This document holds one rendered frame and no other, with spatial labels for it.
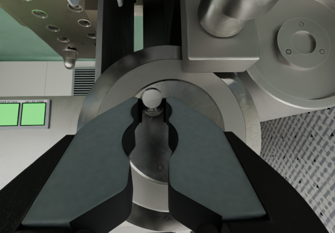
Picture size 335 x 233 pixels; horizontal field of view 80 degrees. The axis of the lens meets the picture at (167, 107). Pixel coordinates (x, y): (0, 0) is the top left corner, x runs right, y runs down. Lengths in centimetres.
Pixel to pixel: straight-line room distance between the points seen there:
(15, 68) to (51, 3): 323
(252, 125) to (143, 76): 10
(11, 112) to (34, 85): 282
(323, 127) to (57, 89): 314
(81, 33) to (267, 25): 37
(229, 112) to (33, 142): 48
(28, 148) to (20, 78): 300
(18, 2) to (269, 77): 39
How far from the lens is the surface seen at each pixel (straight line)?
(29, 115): 57
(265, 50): 21
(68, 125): 53
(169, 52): 18
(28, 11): 45
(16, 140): 59
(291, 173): 34
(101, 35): 20
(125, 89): 16
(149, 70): 16
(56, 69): 334
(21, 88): 348
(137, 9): 61
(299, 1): 25
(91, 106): 17
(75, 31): 48
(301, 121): 32
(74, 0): 21
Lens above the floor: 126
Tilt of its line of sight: 10 degrees down
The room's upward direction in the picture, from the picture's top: 179 degrees clockwise
